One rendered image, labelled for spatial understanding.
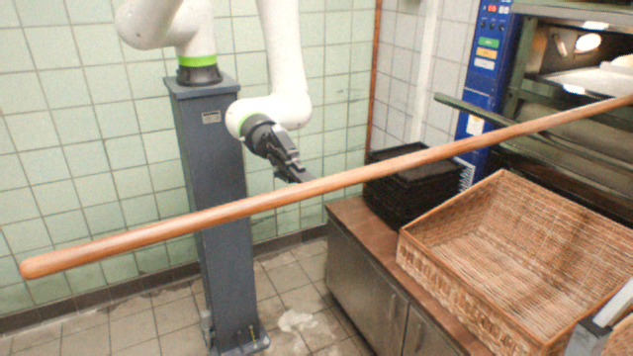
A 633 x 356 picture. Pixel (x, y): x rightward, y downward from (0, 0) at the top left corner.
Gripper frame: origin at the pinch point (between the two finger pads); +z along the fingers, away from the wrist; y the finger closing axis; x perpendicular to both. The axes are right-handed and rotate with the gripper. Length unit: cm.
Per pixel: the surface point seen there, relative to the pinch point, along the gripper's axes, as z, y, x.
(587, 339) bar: 39, 25, -39
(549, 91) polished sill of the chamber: -21, 2, -99
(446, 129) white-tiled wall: -63, 29, -99
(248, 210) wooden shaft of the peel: 8.7, -1.1, 13.6
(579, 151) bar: 14, 1, -62
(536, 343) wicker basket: 26, 46, -50
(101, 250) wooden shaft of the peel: 9.7, -1.1, 35.2
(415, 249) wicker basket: -18, 48, -49
